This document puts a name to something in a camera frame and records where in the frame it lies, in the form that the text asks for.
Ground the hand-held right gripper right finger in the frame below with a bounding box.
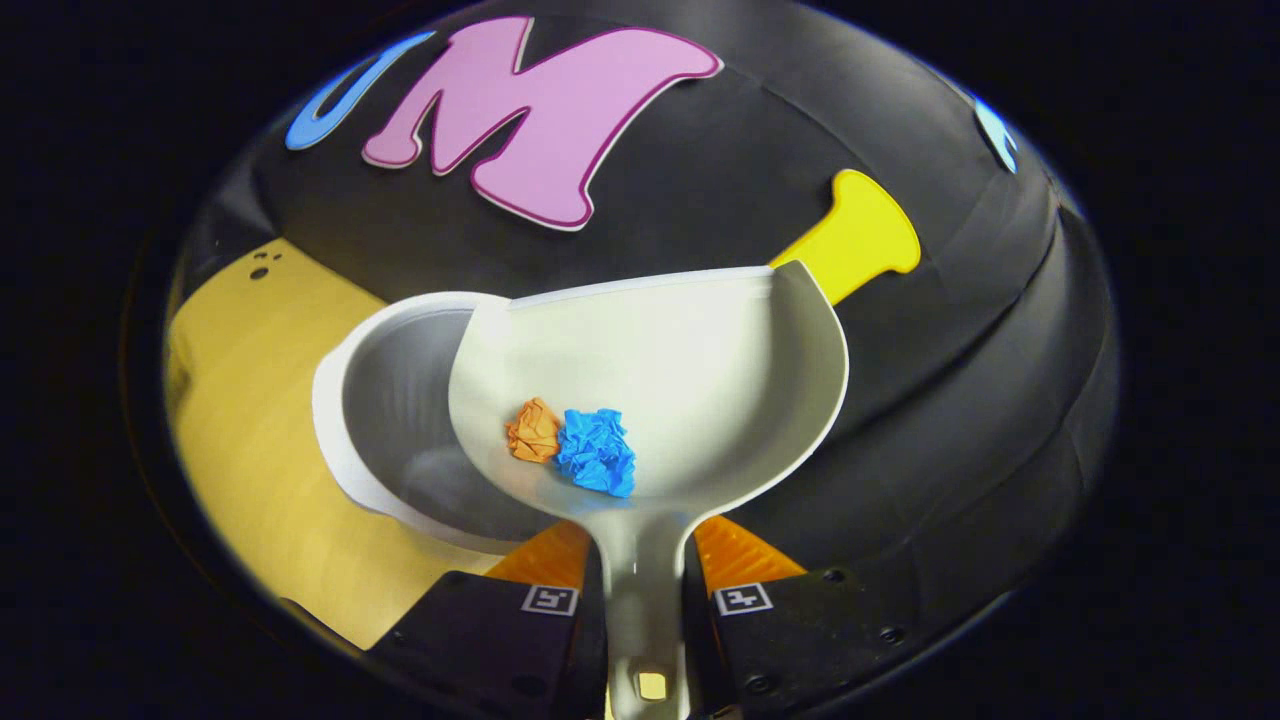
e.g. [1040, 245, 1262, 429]
[683, 515, 936, 716]

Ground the white ribbed garbage bin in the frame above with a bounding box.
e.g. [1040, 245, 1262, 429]
[312, 291, 561, 556]

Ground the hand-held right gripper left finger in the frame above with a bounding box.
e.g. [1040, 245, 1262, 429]
[368, 520, 611, 720]

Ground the blue paper ball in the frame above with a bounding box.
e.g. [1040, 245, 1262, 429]
[555, 407, 637, 499]

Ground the white plastic dustpan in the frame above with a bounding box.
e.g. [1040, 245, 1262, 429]
[447, 260, 851, 720]

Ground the orange paper ball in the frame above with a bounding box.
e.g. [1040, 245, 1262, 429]
[505, 397, 563, 464]

